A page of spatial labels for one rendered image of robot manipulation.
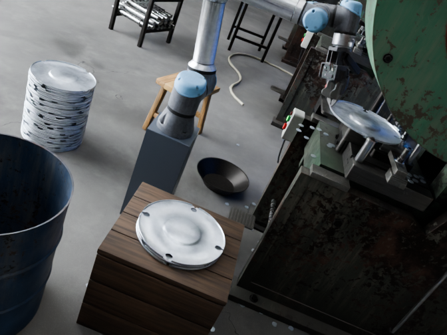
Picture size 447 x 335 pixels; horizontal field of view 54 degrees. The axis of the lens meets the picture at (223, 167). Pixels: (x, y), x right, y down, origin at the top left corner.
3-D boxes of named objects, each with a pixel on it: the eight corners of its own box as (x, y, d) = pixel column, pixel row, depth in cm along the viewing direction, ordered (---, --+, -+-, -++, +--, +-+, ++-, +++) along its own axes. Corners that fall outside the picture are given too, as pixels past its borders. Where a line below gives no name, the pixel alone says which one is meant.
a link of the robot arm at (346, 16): (339, 0, 155) (363, 4, 153) (332, 32, 158) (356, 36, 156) (338, -2, 147) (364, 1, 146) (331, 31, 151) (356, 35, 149)
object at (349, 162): (344, 178, 149) (353, 164, 146) (338, 126, 188) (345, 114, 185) (424, 212, 150) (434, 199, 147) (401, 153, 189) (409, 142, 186)
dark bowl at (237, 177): (186, 187, 224) (190, 177, 220) (199, 160, 250) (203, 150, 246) (239, 210, 225) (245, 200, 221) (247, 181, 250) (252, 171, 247)
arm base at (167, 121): (151, 128, 168) (158, 106, 163) (163, 113, 181) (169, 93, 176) (187, 143, 169) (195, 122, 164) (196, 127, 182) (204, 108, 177)
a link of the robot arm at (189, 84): (162, 105, 165) (173, 73, 158) (175, 95, 177) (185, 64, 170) (190, 119, 164) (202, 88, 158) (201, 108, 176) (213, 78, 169)
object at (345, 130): (306, 140, 162) (322, 109, 155) (306, 125, 174) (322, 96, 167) (367, 167, 163) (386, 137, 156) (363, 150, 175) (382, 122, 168)
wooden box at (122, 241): (75, 322, 141) (97, 248, 124) (120, 248, 174) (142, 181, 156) (188, 369, 142) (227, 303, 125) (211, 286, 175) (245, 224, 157)
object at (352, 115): (326, 117, 151) (326, 115, 150) (332, 94, 175) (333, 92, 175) (402, 155, 148) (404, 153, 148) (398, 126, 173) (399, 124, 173)
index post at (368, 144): (354, 160, 149) (370, 137, 144) (354, 156, 152) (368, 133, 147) (362, 163, 149) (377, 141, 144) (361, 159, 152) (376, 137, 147)
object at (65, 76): (59, 96, 186) (59, 95, 185) (15, 64, 194) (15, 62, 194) (108, 87, 209) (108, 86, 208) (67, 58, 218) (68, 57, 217)
